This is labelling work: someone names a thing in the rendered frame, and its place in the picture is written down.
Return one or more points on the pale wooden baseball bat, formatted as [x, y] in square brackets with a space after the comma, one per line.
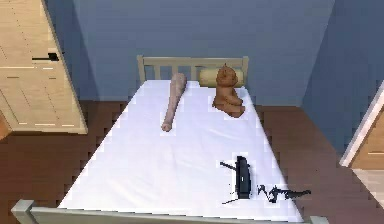
[174, 100]

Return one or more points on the beige pillow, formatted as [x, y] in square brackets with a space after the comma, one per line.
[208, 78]

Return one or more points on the brown teddy bear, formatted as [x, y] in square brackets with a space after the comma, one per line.
[227, 95]

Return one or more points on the pale wooden room door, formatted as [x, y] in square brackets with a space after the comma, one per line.
[30, 93]
[371, 146]

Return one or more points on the white bed with pale frame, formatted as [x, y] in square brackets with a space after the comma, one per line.
[173, 166]

